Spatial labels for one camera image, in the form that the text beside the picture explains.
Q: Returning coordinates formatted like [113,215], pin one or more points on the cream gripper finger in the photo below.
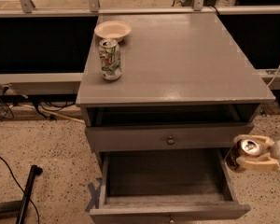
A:
[266,164]
[264,140]

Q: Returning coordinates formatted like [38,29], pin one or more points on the orange soda can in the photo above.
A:
[246,149]

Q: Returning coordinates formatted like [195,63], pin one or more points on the round top drawer knob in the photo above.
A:
[170,140]

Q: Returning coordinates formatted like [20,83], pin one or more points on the round drawer knob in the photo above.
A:
[171,220]
[170,140]

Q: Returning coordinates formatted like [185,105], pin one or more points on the grey open middle drawer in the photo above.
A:
[146,187]

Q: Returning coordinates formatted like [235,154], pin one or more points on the grey wooden drawer cabinet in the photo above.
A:
[171,60]

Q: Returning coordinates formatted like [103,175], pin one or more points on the round middle drawer knob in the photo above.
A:
[171,220]

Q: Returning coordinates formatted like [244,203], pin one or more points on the grey top drawer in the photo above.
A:
[147,127]

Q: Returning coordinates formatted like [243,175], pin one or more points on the green white soda can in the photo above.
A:
[109,54]

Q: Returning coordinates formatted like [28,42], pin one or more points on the blue tape cross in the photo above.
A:
[95,195]

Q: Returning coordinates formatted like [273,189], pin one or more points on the white paper bowl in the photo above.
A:
[113,29]

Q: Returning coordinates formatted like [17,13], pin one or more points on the black metal stand leg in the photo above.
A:
[18,209]

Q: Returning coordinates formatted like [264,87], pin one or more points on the grey metal railing frame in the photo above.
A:
[13,9]

